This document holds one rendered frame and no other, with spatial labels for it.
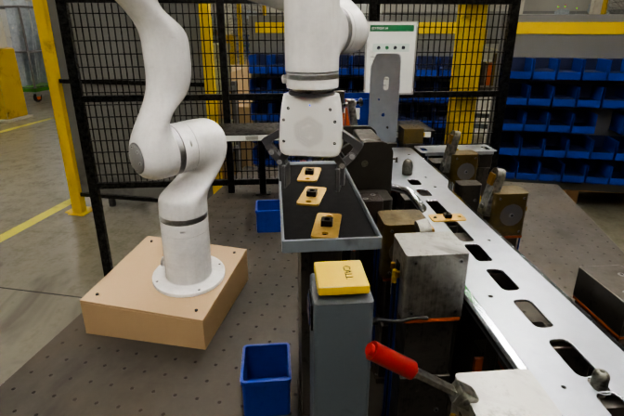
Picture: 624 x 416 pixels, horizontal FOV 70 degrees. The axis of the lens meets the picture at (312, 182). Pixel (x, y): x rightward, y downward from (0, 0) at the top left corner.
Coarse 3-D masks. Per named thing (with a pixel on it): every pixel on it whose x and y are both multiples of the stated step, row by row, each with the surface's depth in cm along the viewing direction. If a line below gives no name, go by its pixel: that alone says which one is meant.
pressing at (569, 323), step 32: (416, 160) 153; (416, 192) 124; (448, 192) 124; (480, 224) 104; (512, 256) 90; (480, 288) 79; (544, 288) 79; (480, 320) 70; (512, 320) 70; (576, 320) 70; (512, 352) 63; (544, 352) 63; (608, 352) 63; (544, 384) 58; (576, 384) 58
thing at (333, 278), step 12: (324, 264) 55; (336, 264) 55; (348, 264) 55; (360, 264) 55; (324, 276) 53; (336, 276) 53; (348, 276) 53; (360, 276) 53; (324, 288) 50; (336, 288) 51; (348, 288) 51; (360, 288) 51
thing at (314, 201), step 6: (306, 192) 76; (312, 192) 76; (318, 192) 78; (324, 192) 78; (300, 198) 75; (306, 198) 75; (312, 198) 75; (318, 198) 75; (300, 204) 73; (306, 204) 73; (312, 204) 73; (318, 204) 73
